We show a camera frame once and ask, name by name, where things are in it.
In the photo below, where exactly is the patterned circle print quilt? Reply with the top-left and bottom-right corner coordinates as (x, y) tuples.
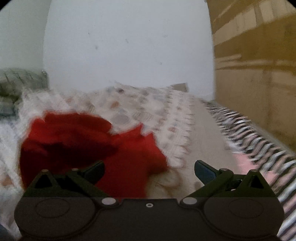
(0, 81), (239, 241)

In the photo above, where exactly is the red garment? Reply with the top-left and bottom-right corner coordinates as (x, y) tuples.
(19, 112), (168, 199)

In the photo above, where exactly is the metal bed headboard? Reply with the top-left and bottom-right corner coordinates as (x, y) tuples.
(1, 68), (49, 118)

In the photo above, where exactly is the zebra striped pink sheet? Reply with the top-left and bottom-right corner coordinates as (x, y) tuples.
(202, 100), (295, 240)

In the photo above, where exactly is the wooden wardrobe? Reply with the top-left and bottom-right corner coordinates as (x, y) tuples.
(207, 0), (295, 150)

